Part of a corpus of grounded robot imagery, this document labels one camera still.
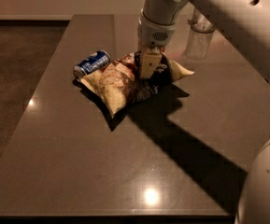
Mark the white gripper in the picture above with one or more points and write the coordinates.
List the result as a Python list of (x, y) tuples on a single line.
[(154, 32)]

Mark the brown sea salt chip bag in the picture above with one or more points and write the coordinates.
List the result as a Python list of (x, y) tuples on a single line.
[(119, 85)]

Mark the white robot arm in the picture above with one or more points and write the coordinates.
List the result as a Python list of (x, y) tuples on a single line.
[(246, 25)]

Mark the blue pepsi can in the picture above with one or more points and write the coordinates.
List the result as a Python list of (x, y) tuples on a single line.
[(94, 62)]

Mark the clear cup with utensils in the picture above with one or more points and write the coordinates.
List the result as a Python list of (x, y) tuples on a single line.
[(200, 36)]

